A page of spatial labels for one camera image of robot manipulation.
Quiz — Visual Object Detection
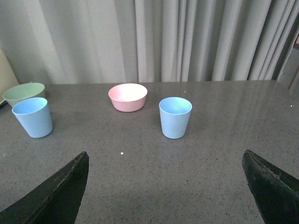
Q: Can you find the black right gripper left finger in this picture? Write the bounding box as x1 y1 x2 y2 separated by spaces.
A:
0 152 89 224

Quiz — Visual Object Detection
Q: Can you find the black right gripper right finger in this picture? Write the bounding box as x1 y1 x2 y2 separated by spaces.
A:
242 150 299 224

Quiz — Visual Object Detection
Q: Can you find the light blue cup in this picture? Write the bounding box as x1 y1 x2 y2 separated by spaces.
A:
159 97 192 139
12 97 53 138

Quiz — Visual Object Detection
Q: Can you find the green bowl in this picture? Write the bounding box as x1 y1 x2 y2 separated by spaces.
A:
2 83 45 107

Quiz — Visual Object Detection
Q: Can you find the pink bowl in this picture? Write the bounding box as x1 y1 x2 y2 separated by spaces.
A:
108 83 148 112

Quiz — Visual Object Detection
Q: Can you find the cream toaster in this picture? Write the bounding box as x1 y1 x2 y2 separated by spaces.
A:
0 50 19 104

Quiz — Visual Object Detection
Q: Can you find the grey curtain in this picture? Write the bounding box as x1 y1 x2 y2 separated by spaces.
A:
0 0 299 84

